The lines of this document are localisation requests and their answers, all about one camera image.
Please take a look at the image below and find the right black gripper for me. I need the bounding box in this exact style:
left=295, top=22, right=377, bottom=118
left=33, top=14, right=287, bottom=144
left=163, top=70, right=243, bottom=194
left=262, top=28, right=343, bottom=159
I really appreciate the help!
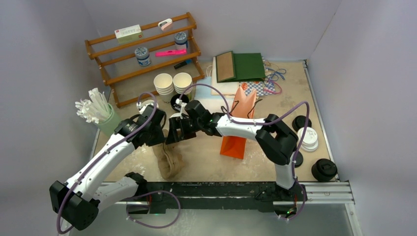
left=167, top=116, right=203, bottom=145

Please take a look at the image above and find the pulp cup carrier tray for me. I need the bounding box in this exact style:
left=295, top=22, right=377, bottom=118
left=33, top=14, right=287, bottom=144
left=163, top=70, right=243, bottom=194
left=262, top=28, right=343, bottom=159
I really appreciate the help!
left=152, top=143, right=185, bottom=180

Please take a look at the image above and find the orange paper bag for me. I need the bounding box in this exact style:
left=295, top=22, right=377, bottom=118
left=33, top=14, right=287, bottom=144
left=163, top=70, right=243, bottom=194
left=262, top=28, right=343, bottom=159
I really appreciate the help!
left=220, top=85, right=257, bottom=159

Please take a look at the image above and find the white cup lid picked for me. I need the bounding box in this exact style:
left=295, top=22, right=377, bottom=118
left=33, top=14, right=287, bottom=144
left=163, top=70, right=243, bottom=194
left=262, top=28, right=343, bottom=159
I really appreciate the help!
left=170, top=113, right=182, bottom=118

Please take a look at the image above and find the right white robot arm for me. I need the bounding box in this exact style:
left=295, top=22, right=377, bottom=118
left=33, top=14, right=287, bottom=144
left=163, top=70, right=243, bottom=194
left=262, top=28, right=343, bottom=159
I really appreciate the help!
left=165, top=100, right=298, bottom=200

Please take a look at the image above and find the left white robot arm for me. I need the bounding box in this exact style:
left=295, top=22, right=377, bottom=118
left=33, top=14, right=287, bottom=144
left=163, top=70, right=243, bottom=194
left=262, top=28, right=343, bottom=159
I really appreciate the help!
left=49, top=105, right=166, bottom=234

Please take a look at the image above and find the black paper cup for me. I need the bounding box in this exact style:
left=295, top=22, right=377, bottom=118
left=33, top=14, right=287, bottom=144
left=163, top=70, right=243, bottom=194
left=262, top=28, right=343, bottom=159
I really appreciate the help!
left=170, top=93, right=190, bottom=113

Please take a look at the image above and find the left white cup stack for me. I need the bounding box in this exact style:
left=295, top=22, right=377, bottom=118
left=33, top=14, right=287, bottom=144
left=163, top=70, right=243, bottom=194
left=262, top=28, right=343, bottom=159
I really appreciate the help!
left=153, top=73, right=175, bottom=103

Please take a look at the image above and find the white cup stack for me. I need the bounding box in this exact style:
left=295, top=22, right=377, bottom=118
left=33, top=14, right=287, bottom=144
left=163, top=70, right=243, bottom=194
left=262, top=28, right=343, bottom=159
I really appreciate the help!
left=153, top=73, right=175, bottom=103
left=173, top=72, right=193, bottom=95

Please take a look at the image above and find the right white cup stack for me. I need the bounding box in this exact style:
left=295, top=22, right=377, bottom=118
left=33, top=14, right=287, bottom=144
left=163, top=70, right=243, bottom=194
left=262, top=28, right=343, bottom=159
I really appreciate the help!
left=173, top=72, right=193, bottom=95

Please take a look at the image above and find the green straw holder cup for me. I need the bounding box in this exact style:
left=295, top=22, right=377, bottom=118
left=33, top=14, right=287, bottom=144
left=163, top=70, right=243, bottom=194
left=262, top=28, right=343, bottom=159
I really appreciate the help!
left=96, top=104, right=122, bottom=137

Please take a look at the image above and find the black blue marker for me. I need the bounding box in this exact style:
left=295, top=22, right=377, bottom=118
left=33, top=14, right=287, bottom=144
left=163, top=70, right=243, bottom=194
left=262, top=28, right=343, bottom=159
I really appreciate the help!
left=174, top=59, right=192, bottom=70

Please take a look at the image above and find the wooden shelf rack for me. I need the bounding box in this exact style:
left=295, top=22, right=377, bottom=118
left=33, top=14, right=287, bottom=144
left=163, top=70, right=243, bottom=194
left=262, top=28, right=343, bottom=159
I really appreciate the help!
left=85, top=12, right=205, bottom=108

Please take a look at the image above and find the pink marker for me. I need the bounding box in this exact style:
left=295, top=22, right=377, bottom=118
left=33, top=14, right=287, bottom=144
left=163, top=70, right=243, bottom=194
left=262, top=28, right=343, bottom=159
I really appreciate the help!
left=155, top=49, right=187, bottom=57

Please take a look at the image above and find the blue white jar left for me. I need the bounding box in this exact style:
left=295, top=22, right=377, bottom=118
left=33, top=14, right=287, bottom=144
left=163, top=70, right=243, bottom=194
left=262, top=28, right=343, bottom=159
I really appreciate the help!
left=134, top=47, right=151, bottom=66

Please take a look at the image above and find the blue white jar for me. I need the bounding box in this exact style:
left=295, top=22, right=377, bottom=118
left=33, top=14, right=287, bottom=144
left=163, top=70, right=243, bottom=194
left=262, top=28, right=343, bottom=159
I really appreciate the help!
left=174, top=32, right=188, bottom=50
left=134, top=47, right=151, bottom=66

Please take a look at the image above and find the green paper bag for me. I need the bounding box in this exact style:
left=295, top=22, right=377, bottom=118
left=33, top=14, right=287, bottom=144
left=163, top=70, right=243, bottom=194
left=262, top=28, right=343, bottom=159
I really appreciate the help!
left=215, top=51, right=266, bottom=83

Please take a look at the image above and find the blue white jar right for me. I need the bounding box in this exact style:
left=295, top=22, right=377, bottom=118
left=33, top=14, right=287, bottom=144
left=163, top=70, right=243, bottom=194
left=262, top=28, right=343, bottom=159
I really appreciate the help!
left=174, top=32, right=188, bottom=50

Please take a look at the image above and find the blue checkered paper bag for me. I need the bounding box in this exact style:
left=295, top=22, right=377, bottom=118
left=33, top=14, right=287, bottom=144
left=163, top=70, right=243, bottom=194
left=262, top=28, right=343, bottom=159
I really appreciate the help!
left=239, top=82, right=276, bottom=96

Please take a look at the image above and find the white pink clip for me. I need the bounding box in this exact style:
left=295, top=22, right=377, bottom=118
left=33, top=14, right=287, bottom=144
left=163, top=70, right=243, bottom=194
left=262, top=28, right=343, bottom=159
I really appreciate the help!
left=158, top=18, right=173, bottom=32

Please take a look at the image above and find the white green box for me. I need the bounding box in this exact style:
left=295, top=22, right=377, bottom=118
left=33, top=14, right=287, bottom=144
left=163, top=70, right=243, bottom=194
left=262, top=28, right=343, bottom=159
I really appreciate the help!
left=114, top=25, right=143, bottom=45

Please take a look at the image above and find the black cup lid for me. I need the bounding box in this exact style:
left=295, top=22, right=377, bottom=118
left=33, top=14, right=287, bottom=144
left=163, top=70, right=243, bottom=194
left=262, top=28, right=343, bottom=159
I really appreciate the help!
left=292, top=115, right=306, bottom=132
left=294, top=152, right=304, bottom=168

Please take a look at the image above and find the white cup lid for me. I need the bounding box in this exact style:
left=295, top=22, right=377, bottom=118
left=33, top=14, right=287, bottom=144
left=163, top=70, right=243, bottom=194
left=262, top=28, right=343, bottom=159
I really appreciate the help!
left=300, top=127, right=318, bottom=152

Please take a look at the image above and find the black lid stack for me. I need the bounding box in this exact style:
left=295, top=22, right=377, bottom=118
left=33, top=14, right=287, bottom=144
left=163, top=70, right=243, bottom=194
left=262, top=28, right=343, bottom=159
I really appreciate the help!
left=311, top=158, right=337, bottom=182

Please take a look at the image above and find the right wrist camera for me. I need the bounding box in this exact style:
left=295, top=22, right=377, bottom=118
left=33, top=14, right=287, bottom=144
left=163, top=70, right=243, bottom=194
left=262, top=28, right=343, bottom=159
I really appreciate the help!
left=176, top=98, right=187, bottom=116

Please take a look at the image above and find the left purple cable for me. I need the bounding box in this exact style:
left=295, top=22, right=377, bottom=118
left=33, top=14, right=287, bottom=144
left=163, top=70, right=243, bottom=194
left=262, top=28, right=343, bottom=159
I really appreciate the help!
left=56, top=92, right=182, bottom=235

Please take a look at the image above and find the purple cable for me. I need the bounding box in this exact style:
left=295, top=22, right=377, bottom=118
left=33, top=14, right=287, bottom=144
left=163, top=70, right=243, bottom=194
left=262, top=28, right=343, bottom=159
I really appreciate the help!
left=56, top=92, right=182, bottom=235
left=177, top=83, right=310, bottom=222

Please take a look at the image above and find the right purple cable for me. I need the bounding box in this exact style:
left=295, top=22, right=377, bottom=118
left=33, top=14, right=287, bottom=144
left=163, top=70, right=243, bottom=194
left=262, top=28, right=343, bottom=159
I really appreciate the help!
left=177, top=83, right=310, bottom=222

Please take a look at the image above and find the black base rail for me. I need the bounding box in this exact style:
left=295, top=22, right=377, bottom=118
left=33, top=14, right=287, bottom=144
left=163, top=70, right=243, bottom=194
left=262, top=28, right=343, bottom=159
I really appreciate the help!
left=68, top=180, right=356, bottom=216

